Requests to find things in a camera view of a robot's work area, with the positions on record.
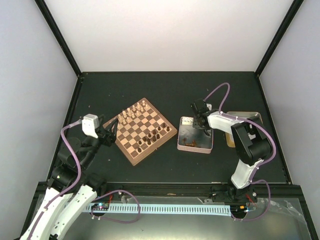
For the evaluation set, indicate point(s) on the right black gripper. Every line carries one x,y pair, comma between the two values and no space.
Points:
206,128

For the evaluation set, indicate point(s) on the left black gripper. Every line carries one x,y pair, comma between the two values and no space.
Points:
108,137

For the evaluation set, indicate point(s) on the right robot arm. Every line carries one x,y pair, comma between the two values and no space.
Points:
248,160

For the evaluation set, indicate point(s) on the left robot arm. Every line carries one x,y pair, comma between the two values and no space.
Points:
69,189

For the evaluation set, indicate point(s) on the white chess pieces group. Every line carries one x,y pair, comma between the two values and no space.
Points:
137,112

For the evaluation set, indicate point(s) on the wooden chess board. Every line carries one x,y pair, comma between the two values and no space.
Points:
129,134

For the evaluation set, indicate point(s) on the pile of dark chess pieces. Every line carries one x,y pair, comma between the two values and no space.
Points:
192,144

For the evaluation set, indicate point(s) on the pink metal tin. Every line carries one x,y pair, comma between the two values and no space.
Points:
191,139

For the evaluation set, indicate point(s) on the gold metal tin lid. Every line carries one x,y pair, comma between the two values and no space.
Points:
243,131

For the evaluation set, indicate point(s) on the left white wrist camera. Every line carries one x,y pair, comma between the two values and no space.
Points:
89,124

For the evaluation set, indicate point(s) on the light blue cable duct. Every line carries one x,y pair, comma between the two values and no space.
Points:
164,209

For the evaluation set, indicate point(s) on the black frame post left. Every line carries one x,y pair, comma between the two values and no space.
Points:
46,13

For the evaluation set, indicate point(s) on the black frame post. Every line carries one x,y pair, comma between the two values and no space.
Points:
285,23
46,13

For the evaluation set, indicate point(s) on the black frame post right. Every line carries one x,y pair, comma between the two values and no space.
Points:
285,23

